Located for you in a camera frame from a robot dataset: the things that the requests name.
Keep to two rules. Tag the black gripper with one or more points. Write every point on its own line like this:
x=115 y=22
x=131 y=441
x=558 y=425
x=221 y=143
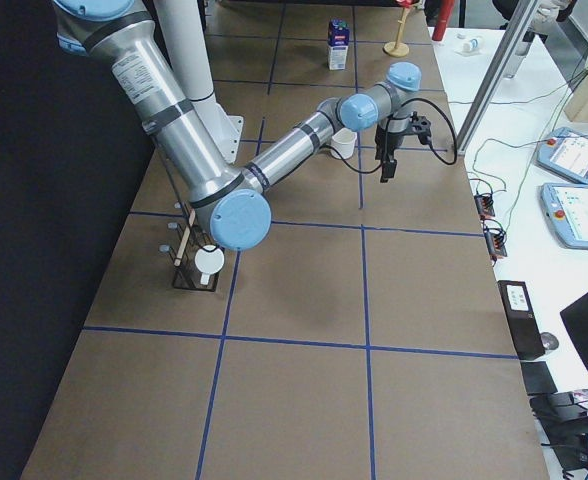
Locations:
x=385 y=141

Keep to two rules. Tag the white smiley face mug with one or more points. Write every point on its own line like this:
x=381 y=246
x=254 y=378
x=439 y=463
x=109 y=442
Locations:
x=342 y=144

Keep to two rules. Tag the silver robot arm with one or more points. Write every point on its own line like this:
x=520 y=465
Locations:
x=160 y=61

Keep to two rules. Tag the blue white milk carton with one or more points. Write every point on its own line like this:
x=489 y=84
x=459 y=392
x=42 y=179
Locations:
x=338 y=39

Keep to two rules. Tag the orange black connector upper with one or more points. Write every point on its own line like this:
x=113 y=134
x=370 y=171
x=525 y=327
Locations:
x=485 y=205

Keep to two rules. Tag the orange black connector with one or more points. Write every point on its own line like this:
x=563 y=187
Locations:
x=485 y=205
x=495 y=238

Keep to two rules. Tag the wooden mug tree stand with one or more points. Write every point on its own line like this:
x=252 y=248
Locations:
x=397 y=48

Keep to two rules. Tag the orange black connector lower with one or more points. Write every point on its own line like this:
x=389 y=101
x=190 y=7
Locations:
x=495 y=238

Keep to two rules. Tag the white small bottle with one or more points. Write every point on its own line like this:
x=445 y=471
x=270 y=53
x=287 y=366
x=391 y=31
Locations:
x=470 y=45

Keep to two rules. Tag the red bottle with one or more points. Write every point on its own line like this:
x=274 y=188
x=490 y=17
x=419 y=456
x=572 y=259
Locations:
x=445 y=11

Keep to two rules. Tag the teach pendant far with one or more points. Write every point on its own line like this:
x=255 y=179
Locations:
x=565 y=153

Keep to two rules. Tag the teach pendant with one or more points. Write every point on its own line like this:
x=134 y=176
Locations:
x=565 y=153
x=565 y=207

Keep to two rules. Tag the teach pendant near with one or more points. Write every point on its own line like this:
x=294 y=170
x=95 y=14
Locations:
x=565 y=207

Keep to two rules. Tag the black box with labels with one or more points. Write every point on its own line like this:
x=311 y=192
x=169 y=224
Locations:
x=521 y=320

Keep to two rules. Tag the white HOME mug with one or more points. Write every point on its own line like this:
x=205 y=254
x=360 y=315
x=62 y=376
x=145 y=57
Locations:
x=208 y=263

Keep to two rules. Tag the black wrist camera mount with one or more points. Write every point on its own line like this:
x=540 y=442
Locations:
x=420 y=127

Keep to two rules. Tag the aluminium frame post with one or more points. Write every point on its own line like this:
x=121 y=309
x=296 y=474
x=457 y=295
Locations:
x=517 y=26

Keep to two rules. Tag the black wire mug rack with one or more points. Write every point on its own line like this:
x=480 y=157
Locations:
x=191 y=239

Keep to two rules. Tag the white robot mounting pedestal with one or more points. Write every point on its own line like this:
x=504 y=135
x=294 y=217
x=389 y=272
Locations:
x=182 y=28

